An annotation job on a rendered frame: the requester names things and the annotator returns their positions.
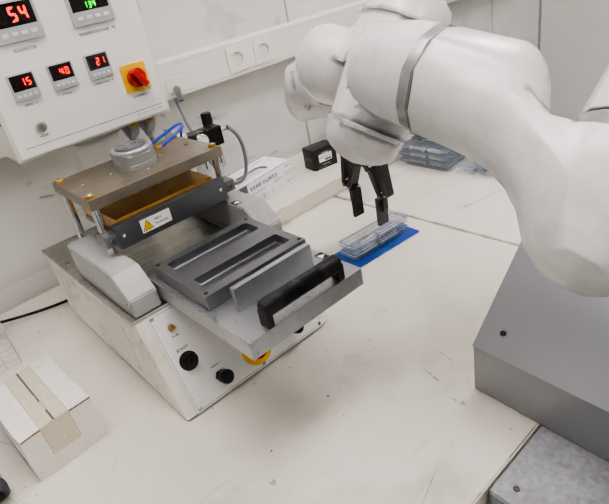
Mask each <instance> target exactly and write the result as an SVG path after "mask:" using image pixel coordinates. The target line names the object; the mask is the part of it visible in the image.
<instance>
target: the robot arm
mask: <svg viewBox="0 0 609 504"><path fill-rule="evenodd" d="M357 11H358V12H360V13H361V15H360V17H359V19H358V20H357V22H356V23H355V24H354V25H352V26H351V27H350V28H349V27H346V26H344V25H338V24H331V23H329V24H322V25H316V26H315V27H314V28H313V29H312V30H311V31H310V32H309V33H308V34H307V35H306V36H305V37H304V38H302V40H301V42H300V44H299V47H298V49H297V51H296V53H295V61H293V62H292V63H291V64H290V65H288V66H287V67H286V71H285V75H284V79H285V86H284V100H285V104H286V106H287V108H288V110H289V113H290V114H291V115H292V116H294V117H295V118H296V119H297V120H299V121H300V122H303V121H308V120H313V119H318V118H323V117H328V120H327V126H326V133H325V134H326V136H327V139H328V141H329V144H330V145H331V146H332V147H333V148H334V150H335V151H336V152H337V153H338V154H339V155H340V159H341V180H342V186H346V187H347V189H348V190H349V193H350V199H351V203H352V209H353V216H354V217H357V216H359V215H361V214H363V213H364V206H363V199H362V192H361V187H360V186H359V184H358V181H359V176H360V170H361V166H362V167H363V168H364V171H365V172H367V173H368V176H369V178H370V181H371V183H372V185H373V188H374V190H375V193H376V195H377V197H376V198H375V207H376V215H377V223H378V226H382V225H383V224H385V223H387V222H389V217H388V199H387V198H389V197H391V196H392V195H394V190H393V186H392V181H391V177H390V172H389V168H388V163H389V162H392V161H394V159H395V158H396V156H397V154H398V153H399V151H400V150H401V148H402V146H403V145H404V141H405V139H406V137H407V136H408V134H409V132H410V131H411V132H413V133H415V134H417V135H419V136H422V137H424V138H426V139H429V140H431V141H433V142H435V143H437V144H440V145H442V146H444V147H446V148H448V149H451V150H453V151H455V152H457V153H460V154H462V155H464V156H466V157H468V158H469V159H471V160H473V161H474V162H476V163H477V164H479V165H480V166H482V167H484V168H485V169H487V170H488V171H489V172H490V173H491V174H492V175H493V177H494V178H495V179H496V180H497V181H498V182H499V183H500V184H501V186H502V187H503V188H504V189H505V191H506V193H507V195H508V197H509V199H510V201H511V203H512V205H513V207H514V209H515V211H516V216H517V221H518V225H519V230H520V235H521V240H522V245H523V248H524V250H525V251H526V253H527V254H528V256H529V257H530V259H531V260H532V262H533V263H534V265H535V266H536V268H537V269H538V271H539V272H540V273H541V274H542V275H544V276H545V277H547V278H548V279H549V280H551V281H552V282H554V283H555V284H556V285H558V286H559V287H560V288H563V289H566V290H568V291H571V292H573V293H576V294H579V295H581V296H584V297H609V65H608V67H607V68H606V70H605V72H604V74H603V75H602V77H601V79H600V81H599V82H598V84H597V86H596V87H595V89H594V91H593V93H592V94H591V96H590V98H589V99H588V101H587V103H586V105H585V106H584V108H583V110H582V111H581V113H580V115H579V116H578V117H577V118H576V119H575V120H570V119H566V118H563V117H559V116H555V115H551V114H550V100H551V81H550V75H549V69H548V65H547V63H546V62H545V60H544V58H543V56H542V54H541V52H540V51H539V49H538V48H537V47H535V46H534V45H533V44H531V43H530V42H528V41H525V40H520V39H516V38H511V37H507V36H502V35H498V34H493V33H489V32H484V31H480V30H475V29H471V28H466V27H456V26H454V25H451V20H452V13H451V11H450V9H449V7H448V6H447V4H446V2H445V1H444V0H370V1H369V2H368V4H367V5H364V6H361V7H360V8H359V9H358V10H357ZM369 166H371V167H369ZM346 179H347V180H346ZM381 192H382V193H381Z"/></svg>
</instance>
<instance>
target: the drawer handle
mask: <svg viewBox="0 0 609 504"><path fill-rule="evenodd" d="M330 277H332V278H333V279H335V280H338V281H342V280H343V279H345V274H344V268H343V263H341V258H340V257H339V256H337V255H334V254H333V255H330V256H329V257H327V258H325V259H324V260H322V261H321V262H319V263H318V264H316V265H314V266H313V267H311V268H310V269H308V270H306V271H305V272H303V273H302V274H300V275H299V276H297V277H295V278H294V279H292V280H291V281H289V282H288V283H286V284H284V285H283V286H281V287H280V288H278V289H277V290H275V291H273V292H272V293H270V294H269V295H267V296H265V297H264V298H262V299H261V300H259V301H258V302H257V308H258V309H257V312H258V316H259V319H260V323H261V325H262V326H264V327H266V328H267V329H271V328H273V327H274V326H275V322H274V318H273V315H274V314H276V313H277V312H279V311H280V310H282V309H283V308H285V307H286V306H288V305H289V304H291V303H292V302H294V301H295V300H297V299H299V298H300V297H302V296H303V295H305V294H306V293H308V292H309V291H311V290H312V289H314V288H315V287H317V286H318V285H320V284H321V283H323V282H324V281H326V280H327V279H329V278H330Z"/></svg>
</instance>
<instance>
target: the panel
mask: <svg viewBox="0 0 609 504"><path fill-rule="evenodd" d="M145 320H146V322H147V323H148V325H149V327H150V329H151V331H152V333H153V334H154V336H155V338H156V340H157V342H158V343H159V345H160V347H161V349H162V351H163V352H164V354H165V356H166V358H167V360H168V362H169V363H170V365H171V367H172V369H173V371H174V372H175V374H176V376H177V378H178V380H179V382H180V383H181V385H182V387H183V389H184V391H185V392H186V394H187V396H188V398H189V400H190V401H191V403H192V405H193V407H194V409H195V411H196V412H197V414H199V413H201V412H202V411H203V410H205V409H206V408H208V407H209V406H210V405H212V404H213V403H214V402H216V401H217V400H219V399H220V398H221V397H223V396H224V395H226V394H227V393H228V392H230V391H231V390H232V389H234V388H235V387H237V386H238V385H239V384H241V383H242V382H244V381H245V380H246V379H248V378H249V377H251V376H252V375H253V374H255V373H256V372H257V371H259V370H260V369H262V368H263V367H264V366H266V365H267V364H269V363H270V362H271V361H273V360H274V359H275V358H277V357H278V356H280V355H281V354H282V353H284V352H285V351H287V350H288V349H289V348H291V347H292V346H294V345H295V344H296V343H298V342H299V341H300V340H302V339H303V338H305V337H306V336H307V335H309V334H310V333H312V332H313V331H314V330H316V329H317V328H318V327H320V326H321V325H323V323H322V321H321V319H320V317H319V316H317V317H316V318H314V319H313V320H311V321H310V322H309V323H307V324H306V325H304V329H303V331H302V332H301V333H299V334H292V335H290V336H289V337H287V338H286V339H284V340H283V341H282V342H280V343H279V344H277V345H276V346H275V347H273V348H272V349H270V350H269V351H267V353H266V355H265V356H264V357H263V358H261V359H256V360H255V361H254V360H252V359H251V358H249V357H248V356H246V355H245V354H243V353H242V352H240V351H239V350H237V349H236V348H234V347H233V346H231V345H230V344H229V343H227V342H226V341H224V340H223V339H221V338H220V337H218V336H217V335H215V334H214V333H212V332H211V331H209V330H208V329H206V328H205V327H203V326H202V325H201V324H199V323H196V322H195V321H194V320H193V319H192V318H190V317H189V316H187V315H186V314H184V313H183V312H181V311H180V310H178V309H177V308H175V307H174V306H173V305H169V306H167V307H166V308H164V309H162V310H160V311H159V312H157V313H155V314H153V315H152V316H150V317H148V318H146V319H145ZM188 352H191V353H194V354H196V356H197V357H198V363H197V365H196V367H194V368H193V369H186V368H184V367H183V365H182V363H181V360H182V357H183V355H184V354H186V353H188ZM220 369H230V370H232V371H233V373H234V379H233V381H232V382H231V383H229V384H224V383H221V382H219V380H217V379H216V372H217V371H219V370H220Z"/></svg>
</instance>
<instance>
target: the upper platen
mask: <svg viewBox="0 0 609 504"><path fill-rule="evenodd" d="M212 179H213V178H212V176H208V175H205V174H202V173H198V172H195V171H192V170H191V169H190V170H188V171H186V172H183V173H181V174H179V175H176V176H174V177H172V178H169V179H167V180H165V181H163V182H160V183H158V184H156V185H153V186H151V187H149V188H146V189H144V190H142V191H139V192H137V193H135V194H133V195H130V196H128V197H126V198H123V199H121V200H119V201H116V202H114V203H112V204H109V205H107V206H105V207H103V208H100V211H101V213H102V216H103V218H104V221H105V223H106V226H107V228H108V230H110V231H112V229H111V227H110V226H111V225H113V224H115V223H117V222H120V221H122V220H124V219H126V218H128V217H131V216H133V215H135V214H137V213H139V212H142V211H144V210H146V209H148V208H150V207H153V206H155V205H157V204H159V203H161V202H163V201H166V200H168V199H170V198H172V197H174V196H177V195H179V194H181V193H183V192H185V191H188V190H190V189H192V188H194V187H196V186H199V185H201V184H203V183H205V182H207V181H210V180H212ZM81 207H82V206H81ZM82 209H83V211H84V213H86V215H85V216H86V219H87V220H89V221H91V222H93V223H94V224H95V222H94V219H93V217H92V215H91V212H90V211H89V210H88V209H86V208H84V207H82Z"/></svg>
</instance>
